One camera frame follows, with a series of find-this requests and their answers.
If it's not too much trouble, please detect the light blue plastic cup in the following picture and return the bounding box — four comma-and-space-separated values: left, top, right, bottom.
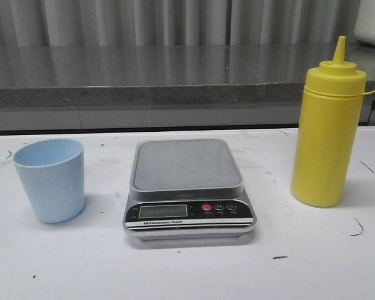
13, 139, 85, 224

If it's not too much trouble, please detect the yellow squeeze bottle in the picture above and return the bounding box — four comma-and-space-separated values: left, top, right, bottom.
291, 36, 368, 208

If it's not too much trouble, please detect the silver digital kitchen scale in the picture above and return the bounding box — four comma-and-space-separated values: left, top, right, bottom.
122, 139, 257, 241

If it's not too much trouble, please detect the grey stone counter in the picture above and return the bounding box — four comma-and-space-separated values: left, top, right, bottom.
0, 43, 375, 132

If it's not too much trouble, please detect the white appliance on counter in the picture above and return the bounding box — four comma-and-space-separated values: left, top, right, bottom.
354, 0, 375, 46

